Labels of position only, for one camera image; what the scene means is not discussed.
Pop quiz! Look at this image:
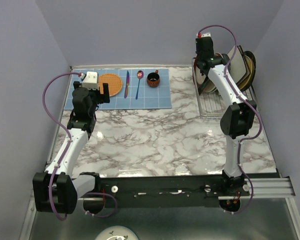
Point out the wire dish rack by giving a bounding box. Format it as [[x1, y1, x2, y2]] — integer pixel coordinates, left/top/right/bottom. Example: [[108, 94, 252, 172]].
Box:
[[191, 56, 258, 122]]

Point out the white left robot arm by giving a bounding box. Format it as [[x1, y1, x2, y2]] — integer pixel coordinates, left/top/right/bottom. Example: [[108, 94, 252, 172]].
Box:
[[32, 81, 110, 216]]

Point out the cream square dark-rimmed plate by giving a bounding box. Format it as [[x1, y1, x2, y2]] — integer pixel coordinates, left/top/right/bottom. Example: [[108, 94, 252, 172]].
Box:
[[235, 45, 250, 87]]

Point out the iridescent knife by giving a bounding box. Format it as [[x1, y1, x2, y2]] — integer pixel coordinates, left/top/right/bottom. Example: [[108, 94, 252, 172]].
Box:
[[124, 71, 130, 99]]

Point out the black teal square plate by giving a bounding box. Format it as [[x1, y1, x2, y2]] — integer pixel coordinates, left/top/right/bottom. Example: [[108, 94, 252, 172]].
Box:
[[195, 72, 209, 95]]

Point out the beige floral round plate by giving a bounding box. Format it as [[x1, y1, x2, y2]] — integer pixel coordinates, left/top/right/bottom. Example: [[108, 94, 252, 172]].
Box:
[[203, 80, 216, 93]]

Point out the woven wicker round trivet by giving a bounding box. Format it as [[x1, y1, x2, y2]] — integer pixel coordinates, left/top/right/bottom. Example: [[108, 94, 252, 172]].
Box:
[[99, 73, 123, 97]]

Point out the dark olive round plate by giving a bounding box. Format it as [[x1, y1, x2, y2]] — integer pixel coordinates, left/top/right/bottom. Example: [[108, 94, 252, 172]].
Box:
[[238, 50, 256, 92]]

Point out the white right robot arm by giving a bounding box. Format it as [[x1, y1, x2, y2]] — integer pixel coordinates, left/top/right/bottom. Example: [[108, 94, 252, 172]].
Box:
[[195, 34, 257, 196]]

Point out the iridescent spoon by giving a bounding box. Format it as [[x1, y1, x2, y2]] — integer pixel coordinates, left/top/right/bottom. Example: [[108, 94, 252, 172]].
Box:
[[135, 70, 144, 100]]

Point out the blue grid placemat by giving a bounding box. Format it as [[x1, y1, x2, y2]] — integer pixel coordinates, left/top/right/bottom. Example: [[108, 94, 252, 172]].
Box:
[[63, 68, 173, 111]]

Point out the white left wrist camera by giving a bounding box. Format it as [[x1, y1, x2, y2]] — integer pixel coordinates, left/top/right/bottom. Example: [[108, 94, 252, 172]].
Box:
[[82, 71, 100, 90]]

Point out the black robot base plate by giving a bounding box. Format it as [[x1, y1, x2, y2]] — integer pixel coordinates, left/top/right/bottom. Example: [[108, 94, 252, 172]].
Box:
[[72, 172, 253, 209]]

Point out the red rimmed round plate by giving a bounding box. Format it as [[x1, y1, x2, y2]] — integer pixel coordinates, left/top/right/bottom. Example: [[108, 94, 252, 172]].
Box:
[[192, 56, 198, 86]]

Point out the yellow round plate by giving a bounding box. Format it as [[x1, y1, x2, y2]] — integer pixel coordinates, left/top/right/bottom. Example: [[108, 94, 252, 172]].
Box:
[[238, 55, 254, 91]]

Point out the orange black mug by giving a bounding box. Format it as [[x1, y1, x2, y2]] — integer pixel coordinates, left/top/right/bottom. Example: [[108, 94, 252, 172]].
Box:
[[146, 69, 161, 88]]

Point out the white floral plate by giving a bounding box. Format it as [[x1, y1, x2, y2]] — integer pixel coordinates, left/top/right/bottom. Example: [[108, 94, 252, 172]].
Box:
[[95, 225, 139, 240]]

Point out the aluminium frame rail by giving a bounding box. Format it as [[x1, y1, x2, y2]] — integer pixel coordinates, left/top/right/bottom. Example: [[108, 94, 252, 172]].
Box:
[[219, 174, 295, 200]]

